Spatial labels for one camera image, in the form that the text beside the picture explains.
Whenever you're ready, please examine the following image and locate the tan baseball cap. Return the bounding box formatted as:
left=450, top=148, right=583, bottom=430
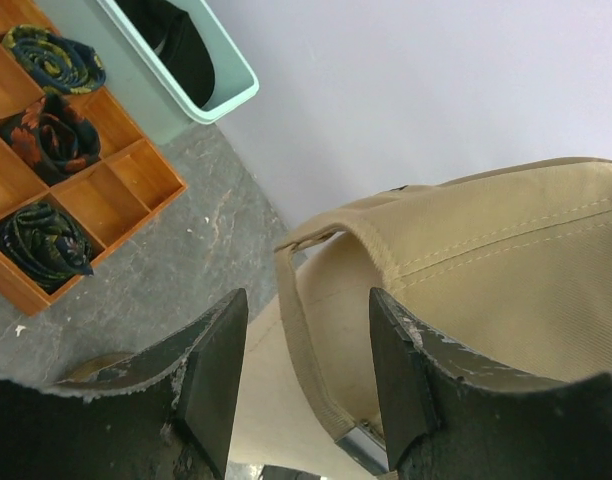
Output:
left=275, top=157, right=612, bottom=479

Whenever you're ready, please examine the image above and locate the rolled dark belt bottom-left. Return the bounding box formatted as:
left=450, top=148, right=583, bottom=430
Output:
left=0, top=202, right=94, bottom=294

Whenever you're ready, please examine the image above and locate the beige mannequin head stand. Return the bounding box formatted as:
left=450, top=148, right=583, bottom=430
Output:
left=60, top=234, right=387, bottom=464

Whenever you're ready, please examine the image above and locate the wooden compartment tray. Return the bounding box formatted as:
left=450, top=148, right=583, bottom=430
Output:
left=0, top=1, right=186, bottom=315

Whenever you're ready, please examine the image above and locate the rolled green belt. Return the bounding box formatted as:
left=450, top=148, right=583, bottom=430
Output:
left=1, top=24, right=106, bottom=95

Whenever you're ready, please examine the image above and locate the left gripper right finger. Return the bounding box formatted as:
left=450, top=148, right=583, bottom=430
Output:
left=369, top=288, right=601, bottom=470

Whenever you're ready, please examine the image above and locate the teal plastic bin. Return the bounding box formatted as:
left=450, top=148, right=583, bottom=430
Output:
left=35, top=0, right=261, bottom=147

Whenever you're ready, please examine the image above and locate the black baseball cap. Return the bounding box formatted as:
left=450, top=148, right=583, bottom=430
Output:
left=117, top=0, right=215, bottom=107

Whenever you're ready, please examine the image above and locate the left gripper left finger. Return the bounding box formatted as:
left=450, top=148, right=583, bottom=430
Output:
left=50, top=289, right=248, bottom=479

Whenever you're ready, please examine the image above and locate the rolled black belt middle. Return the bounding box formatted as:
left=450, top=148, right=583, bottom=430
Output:
left=0, top=93, right=101, bottom=186

